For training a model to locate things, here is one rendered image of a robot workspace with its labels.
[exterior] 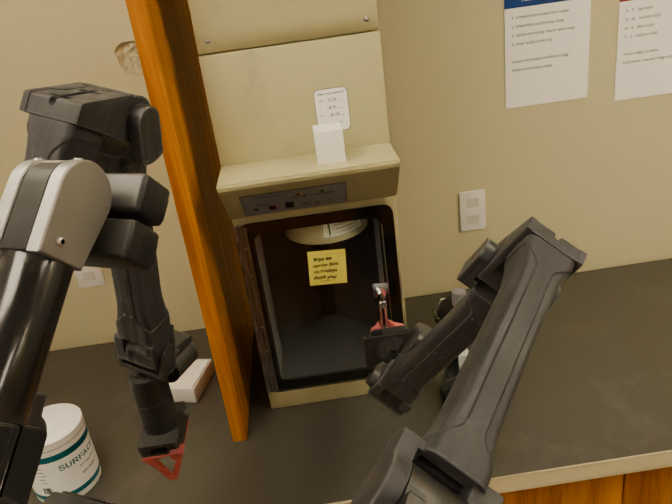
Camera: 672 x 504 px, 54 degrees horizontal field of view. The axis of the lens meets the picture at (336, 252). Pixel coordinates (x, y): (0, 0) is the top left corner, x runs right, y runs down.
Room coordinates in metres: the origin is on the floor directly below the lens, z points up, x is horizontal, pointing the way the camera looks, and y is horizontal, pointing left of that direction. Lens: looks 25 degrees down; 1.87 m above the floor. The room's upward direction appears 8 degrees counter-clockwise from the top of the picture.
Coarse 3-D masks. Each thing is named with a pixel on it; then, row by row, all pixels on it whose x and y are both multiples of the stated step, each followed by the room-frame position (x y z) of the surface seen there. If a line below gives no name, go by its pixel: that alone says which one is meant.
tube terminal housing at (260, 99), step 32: (224, 64) 1.20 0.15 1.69; (256, 64) 1.20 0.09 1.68; (288, 64) 1.20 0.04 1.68; (320, 64) 1.20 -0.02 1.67; (352, 64) 1.21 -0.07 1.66; (224, 96) 1.20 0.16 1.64; (256, 96) 1.20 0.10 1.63; (288, 96) 1.20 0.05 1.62; (352, 96) 1.21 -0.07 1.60; (384, 96) 1.21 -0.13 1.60; (224, 128) 1.20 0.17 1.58; (256, 128) 1.20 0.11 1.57; (288, 128) 1.20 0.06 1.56; (352, 128) 1.21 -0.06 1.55; (384, 128) 1.21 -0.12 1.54; (224, 160) 1.20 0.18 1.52; (256, 160) 1.20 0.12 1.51; (352, 384) 1.20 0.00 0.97
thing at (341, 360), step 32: (256, 224) 1.19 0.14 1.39; (288, 224) 1.19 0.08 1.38; (320, 224) 1.19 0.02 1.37; (352, 224) 1.19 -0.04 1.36; (384, 224) 1.19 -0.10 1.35; (256, 256) 1.19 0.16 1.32; (288, 256) 1.19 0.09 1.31; (352, 256) 1.19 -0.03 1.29; (384, 256) 1.19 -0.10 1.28; (288, 288) 1.19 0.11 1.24; (320, 288) 1.19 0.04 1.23; (352, 288) 1.19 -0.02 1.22; (384, 288) 1.19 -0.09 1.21; (288, 320) 1.19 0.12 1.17; (320, 320) 1.19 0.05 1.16; (352, 320) 1.19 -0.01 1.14; (288, 352) 1.19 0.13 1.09; (320, 352) 1.19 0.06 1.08; (352, 352) 1.19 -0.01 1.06; (288, 384) 1.19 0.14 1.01; (320, 384) 1.19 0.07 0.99
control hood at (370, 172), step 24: (384, 144) 1.19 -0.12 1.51; (240, 168) 1.17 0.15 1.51; (264, 168) 1.15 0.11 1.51; (288, 168) 1.13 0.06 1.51; (312, 168) 1.11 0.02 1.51; (336, 168) 1.09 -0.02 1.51; (360, 168) 1.09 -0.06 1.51; (384, 168) 1.09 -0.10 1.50; (240, 192) 1.10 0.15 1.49; (264, 192) 1.11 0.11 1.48; (360, 192) 1.15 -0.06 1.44; (384, 192) 1.16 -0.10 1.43; (240, 216) 1.17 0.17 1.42
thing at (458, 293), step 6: (456, 288) 1.15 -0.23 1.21; (462, 288) 1.15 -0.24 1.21; (456, 294) 1.13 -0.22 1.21; (462, 294) 1.13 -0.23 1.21; (444, 300) 1.16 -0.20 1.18; (450, 300) 1.16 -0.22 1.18; (456, 300) 1.13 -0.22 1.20; (438, 306) 1.15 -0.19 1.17; (444, 306) 1.14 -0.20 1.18; (450, 306) 1.13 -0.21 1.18; (438, 312) 1.13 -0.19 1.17; (444, 312) 1.12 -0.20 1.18
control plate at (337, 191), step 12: (276, 192) 1.11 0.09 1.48; (288, 192) 1.11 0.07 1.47; (300, 192) 1.12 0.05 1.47; (312, 192) 1.13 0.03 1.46; (324, 192) 1.13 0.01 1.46; (336, 192) 1.14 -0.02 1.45; (252, 204) 1.13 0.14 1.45; (264, 204) 1.14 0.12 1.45; (276, 204) 1.14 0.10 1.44; (300, 204) 1.16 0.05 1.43; (312, 204) 1.16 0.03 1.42; (324, 204) 1.17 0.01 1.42
